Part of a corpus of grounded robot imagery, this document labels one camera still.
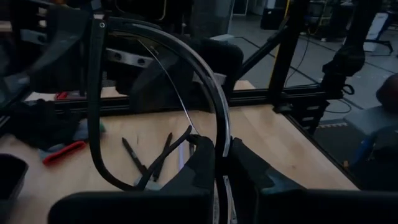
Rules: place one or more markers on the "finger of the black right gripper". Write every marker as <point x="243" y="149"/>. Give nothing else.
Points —
<point x="62" y="62"/>
<point x="161" y="90"/>

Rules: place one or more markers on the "black aluminium table frame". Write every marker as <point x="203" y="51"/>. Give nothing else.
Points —
<point x="264" y="93"/>

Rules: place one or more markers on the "black plastic pegboard bin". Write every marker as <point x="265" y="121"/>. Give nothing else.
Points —
<point x="11" y="177"/>

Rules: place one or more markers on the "black fabric bundle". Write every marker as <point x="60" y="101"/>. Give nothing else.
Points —
<point x="40" y="124"/>

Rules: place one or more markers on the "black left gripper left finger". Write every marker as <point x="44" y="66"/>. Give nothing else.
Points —
<point x="124" y="208"/>

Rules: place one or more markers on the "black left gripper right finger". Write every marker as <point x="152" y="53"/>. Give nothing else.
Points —
<point x="311" y="208"/>

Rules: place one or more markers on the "black ballpoint pen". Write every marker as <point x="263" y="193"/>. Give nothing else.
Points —
<point x="133" y="155"/>
<point x="163" y="155"/>

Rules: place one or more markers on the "grey desk foot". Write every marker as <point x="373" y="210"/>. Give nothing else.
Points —
<point x="367" y="118"/>

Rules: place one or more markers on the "green grey soft case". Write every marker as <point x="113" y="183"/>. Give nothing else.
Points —
<point x="84" y="132"/>

